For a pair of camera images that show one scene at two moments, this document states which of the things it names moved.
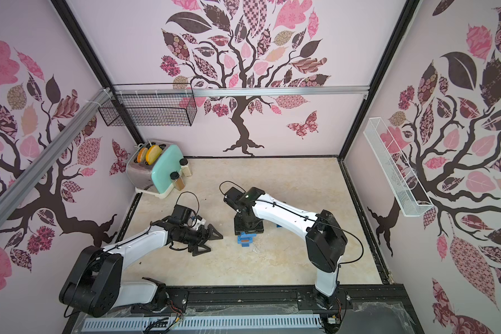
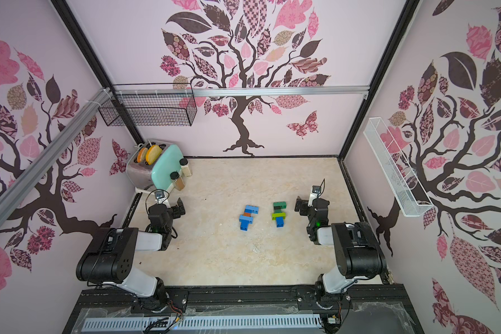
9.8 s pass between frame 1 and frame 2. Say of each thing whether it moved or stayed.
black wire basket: stayed
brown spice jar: stayed
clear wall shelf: stayed
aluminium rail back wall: stayed
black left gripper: moved
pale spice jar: stayed
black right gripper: moved
